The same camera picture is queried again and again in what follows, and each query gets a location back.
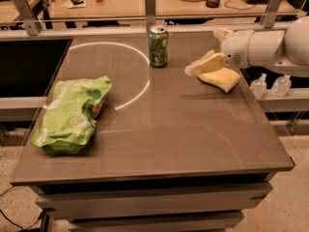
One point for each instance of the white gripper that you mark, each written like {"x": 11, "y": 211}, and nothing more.
{"x": 236, "y": 48}

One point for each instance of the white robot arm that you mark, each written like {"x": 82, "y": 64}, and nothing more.
{"x": 280, "y": 51}

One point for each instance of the green soda can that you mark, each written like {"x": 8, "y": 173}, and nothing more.
{"x": 158, "y": 46}

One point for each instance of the yellow sponge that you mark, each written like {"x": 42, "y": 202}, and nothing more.
{"x": 224, "y": 79}

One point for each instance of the black mesh pen cup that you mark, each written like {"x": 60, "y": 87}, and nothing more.
{"x": 212, "y": 3}

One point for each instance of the clear plastic bottle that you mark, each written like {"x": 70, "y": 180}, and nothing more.
{"x": 281, "y": 86}
{"x": 259, "y": 86}

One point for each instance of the wooden background desk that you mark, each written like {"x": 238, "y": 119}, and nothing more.
{"x": 60, "y": 9}

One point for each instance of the green chip bag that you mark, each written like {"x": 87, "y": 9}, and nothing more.
{"x": 70, "y": 120}

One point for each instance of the grey metal bracket right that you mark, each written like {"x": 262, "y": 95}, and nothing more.
{"x": 269, "y": 18}

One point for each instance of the grey metal bracket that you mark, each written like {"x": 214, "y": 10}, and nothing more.
{"x": 269, "y": 18}
{"x": 30, "y": 22}
{"x": 149, "y": 13}

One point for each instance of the grey metal bracket middle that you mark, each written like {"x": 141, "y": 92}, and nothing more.
{"x": 149, "y": 13}

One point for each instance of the grey metal bracket left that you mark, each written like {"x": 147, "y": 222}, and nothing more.
{"x": 30, "y": 22}

